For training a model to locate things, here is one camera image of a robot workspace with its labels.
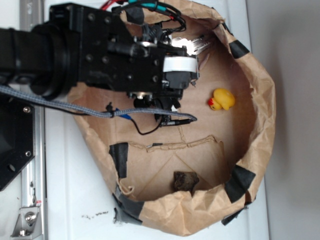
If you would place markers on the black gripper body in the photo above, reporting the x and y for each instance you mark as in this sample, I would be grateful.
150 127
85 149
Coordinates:
116 50

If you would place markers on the white padded gripper finger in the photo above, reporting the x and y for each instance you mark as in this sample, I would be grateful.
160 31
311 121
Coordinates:
180 64

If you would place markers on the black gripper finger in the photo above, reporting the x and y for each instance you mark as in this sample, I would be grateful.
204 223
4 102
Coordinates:
179 80

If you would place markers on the silver keys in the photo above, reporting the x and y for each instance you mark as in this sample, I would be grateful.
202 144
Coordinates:
195 46

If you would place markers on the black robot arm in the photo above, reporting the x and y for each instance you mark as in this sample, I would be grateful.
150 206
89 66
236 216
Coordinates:
33 67

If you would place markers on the yellow rubber duck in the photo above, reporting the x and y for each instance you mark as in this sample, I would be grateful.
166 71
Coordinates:
222 99

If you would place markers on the brown paper bag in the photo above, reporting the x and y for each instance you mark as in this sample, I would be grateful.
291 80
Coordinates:
229 150

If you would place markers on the dark brown rock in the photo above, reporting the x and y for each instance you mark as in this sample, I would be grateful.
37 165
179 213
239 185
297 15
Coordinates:
185 181

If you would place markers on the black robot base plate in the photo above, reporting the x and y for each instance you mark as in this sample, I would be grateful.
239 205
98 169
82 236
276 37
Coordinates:
16 138

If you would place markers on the aluminium rail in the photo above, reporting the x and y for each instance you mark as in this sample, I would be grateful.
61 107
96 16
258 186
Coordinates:
33 176

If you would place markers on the silver corner bracket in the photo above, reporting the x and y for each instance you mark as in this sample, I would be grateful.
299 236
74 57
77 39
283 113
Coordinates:
28 225

